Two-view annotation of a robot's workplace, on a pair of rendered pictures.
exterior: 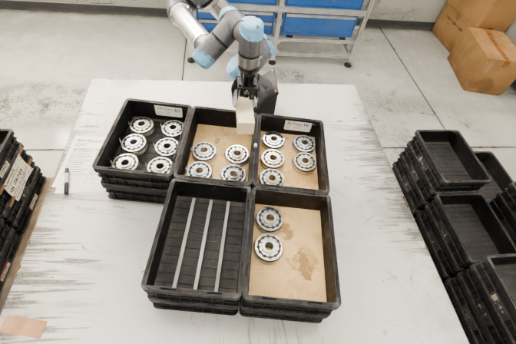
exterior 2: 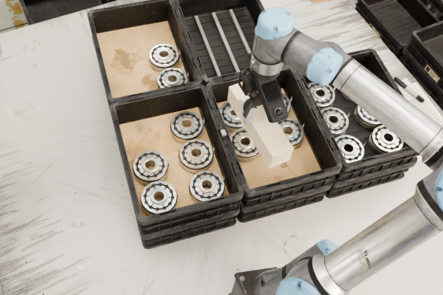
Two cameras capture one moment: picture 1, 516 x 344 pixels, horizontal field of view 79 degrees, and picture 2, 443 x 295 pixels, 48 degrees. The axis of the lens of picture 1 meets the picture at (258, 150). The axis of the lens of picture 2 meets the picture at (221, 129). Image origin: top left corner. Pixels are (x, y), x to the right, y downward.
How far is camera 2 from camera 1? 163 cm
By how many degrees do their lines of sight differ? 72
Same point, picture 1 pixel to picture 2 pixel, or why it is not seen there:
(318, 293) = (106, 42)
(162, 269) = (249, 22)
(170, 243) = not seen: hidden behind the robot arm
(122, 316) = not seen: hidden behind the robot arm
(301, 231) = (134, 87)
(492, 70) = not seen: outside the picture
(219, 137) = (283, 170)
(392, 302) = (23, 90)
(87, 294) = (300, 22)
